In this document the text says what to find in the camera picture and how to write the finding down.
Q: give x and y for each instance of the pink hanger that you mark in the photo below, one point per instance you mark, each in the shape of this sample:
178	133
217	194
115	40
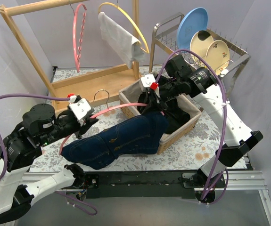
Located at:
78	33
101	113

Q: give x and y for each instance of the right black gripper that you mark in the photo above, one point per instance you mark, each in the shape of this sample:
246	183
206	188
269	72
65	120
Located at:
156	96

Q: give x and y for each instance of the white skirt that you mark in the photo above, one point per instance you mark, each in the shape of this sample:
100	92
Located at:
127	46

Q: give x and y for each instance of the pink hanger rear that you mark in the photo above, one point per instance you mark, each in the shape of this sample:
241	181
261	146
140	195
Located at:
78	33

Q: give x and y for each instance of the blue plate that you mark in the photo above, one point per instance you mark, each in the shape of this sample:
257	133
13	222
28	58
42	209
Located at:
194	21

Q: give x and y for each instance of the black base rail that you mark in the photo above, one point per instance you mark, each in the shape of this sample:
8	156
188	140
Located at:
186	184

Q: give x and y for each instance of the wooden clothes rack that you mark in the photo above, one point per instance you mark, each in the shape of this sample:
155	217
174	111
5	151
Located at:
111	79

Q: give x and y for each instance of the cream plate black spot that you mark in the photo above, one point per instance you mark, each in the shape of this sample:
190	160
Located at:
200	43

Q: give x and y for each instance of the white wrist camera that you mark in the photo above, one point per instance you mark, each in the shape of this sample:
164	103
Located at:
80	107
148	82

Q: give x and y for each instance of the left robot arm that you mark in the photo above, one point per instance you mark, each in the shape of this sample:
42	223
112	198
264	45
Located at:
40	127

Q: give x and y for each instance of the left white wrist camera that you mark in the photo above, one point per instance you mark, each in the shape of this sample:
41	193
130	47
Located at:
80	107

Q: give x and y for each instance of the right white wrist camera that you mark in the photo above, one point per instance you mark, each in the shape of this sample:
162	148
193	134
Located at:
148	82

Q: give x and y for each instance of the wicker laundry basket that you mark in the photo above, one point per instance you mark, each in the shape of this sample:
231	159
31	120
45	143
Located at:
131	93

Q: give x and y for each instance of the blue denim skirt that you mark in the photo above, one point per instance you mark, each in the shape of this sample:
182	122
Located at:
138	135

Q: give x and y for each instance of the cream plate flower print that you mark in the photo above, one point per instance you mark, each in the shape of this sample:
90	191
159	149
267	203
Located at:
218	56

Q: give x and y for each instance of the black garment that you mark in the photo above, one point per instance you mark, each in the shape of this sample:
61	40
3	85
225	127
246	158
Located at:
175	116

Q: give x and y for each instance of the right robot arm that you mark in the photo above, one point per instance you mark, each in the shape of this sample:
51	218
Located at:
204	87

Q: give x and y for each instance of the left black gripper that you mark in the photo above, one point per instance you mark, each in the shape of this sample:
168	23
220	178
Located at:
79	124

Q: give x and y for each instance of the floral tablecloth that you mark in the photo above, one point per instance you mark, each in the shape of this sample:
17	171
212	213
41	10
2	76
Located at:
188	153

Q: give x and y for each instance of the yellow hanger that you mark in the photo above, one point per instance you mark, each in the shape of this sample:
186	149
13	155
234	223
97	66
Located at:
146	49

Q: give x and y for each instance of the pink hanger front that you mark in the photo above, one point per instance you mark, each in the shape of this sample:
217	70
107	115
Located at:
101	113

